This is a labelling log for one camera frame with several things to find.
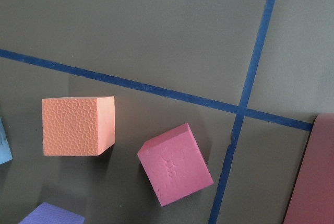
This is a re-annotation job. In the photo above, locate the light blue foam block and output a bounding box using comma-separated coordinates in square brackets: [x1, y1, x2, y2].
[0, 121, 13, 164]

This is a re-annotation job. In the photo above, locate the magenta foam block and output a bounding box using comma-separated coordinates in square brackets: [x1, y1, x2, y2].
[137, 123, 213, 206]

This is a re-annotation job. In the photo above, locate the purple foam block right side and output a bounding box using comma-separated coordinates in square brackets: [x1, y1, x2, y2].
[20, 203, 85, 224]

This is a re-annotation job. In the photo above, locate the red plastic bin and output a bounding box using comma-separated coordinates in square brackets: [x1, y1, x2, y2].
[283, 113, 333, 223]

